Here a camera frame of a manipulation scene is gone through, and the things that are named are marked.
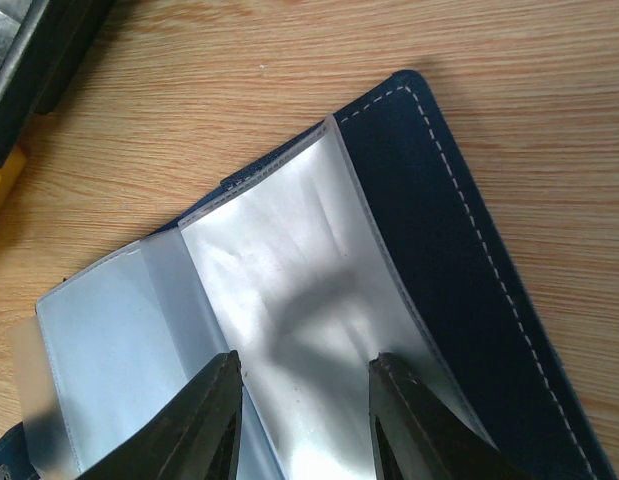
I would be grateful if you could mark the dark blue card holder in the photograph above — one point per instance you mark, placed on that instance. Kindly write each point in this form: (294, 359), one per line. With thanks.
(364, 235)

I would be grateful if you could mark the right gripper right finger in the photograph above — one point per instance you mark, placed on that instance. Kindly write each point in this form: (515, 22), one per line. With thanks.
(415, 436)

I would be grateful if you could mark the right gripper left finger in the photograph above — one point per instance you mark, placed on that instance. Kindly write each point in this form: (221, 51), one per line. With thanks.
(195, 436)

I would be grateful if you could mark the black bin with teal cards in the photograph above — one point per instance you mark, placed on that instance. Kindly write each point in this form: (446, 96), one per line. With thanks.
(42, 43)

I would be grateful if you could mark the yellow card bin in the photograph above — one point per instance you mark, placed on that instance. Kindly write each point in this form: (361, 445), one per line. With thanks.
(10, 172)

